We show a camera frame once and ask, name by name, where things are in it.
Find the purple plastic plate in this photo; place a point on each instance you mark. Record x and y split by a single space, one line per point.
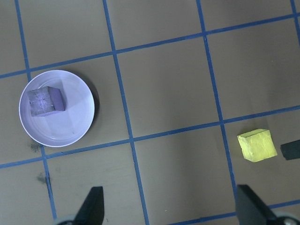
70 126

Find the purple foam block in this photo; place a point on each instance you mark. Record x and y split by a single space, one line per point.
44 100

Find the yellow foam block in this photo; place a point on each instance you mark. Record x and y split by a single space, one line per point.
256 146

